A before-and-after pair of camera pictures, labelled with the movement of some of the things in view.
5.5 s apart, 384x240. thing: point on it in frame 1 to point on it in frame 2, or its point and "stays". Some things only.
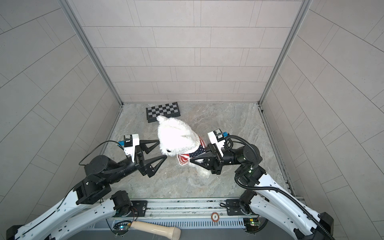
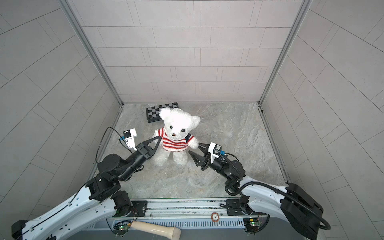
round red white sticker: [215, 216] stays
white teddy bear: [176, 138] to [178, 124]
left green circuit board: [121, 227] stays
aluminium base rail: [180, 208] stays
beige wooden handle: [166, 232] stays
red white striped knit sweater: [184, 159] to [172, 144]
